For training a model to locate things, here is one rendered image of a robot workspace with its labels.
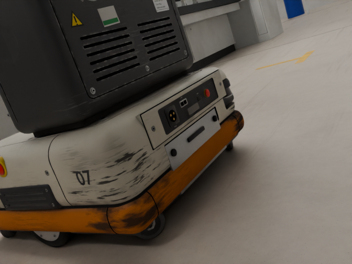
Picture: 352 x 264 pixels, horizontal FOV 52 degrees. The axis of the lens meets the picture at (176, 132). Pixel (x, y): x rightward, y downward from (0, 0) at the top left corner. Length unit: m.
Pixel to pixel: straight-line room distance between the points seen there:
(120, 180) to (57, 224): 0.25
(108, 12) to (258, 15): 4.47
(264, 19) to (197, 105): 4.36
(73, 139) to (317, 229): 0.50
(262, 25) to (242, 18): 0.37
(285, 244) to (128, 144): 0.35
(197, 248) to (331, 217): 0.26
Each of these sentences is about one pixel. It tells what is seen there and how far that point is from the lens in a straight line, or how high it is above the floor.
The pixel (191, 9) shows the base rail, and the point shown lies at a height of 0.65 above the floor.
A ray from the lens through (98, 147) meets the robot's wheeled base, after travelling 0.71.
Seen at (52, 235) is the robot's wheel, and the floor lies 0.04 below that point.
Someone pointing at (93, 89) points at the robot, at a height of 0.35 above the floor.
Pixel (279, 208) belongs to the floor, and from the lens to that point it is 0.80.
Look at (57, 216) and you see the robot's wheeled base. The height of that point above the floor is 0.10.
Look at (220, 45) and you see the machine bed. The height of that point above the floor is 0.16.
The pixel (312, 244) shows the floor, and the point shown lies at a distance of 0.68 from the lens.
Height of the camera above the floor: 0.39
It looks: 13 degrees down
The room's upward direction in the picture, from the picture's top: 19 degrees counter-clockwise
